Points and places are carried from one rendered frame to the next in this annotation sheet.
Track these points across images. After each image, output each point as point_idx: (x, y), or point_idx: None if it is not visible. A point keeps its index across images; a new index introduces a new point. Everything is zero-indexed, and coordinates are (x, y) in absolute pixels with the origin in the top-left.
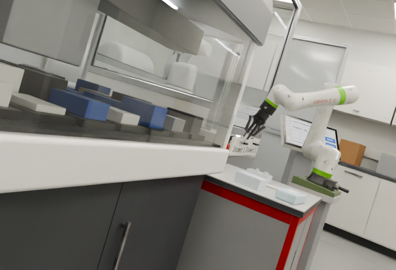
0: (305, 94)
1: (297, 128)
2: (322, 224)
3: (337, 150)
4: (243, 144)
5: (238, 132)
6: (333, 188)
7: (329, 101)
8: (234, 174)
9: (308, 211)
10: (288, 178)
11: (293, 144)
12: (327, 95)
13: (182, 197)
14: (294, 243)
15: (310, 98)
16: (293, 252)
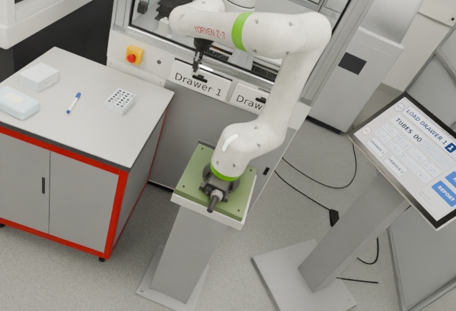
0: (191, 11)
1: (402, 127)
2: (203, 236)
3: (231, 138)
4: (209, 81)
5: (203, 62)
6: (205, 191)
7: (217, 34)
8: (94, 83)
9: (9, 127)
10: (355, 199)
11: (363, 144)
12: (216, 22)
13: None
14: (8, 153)
15: (191, 19)
16: (21, 167)
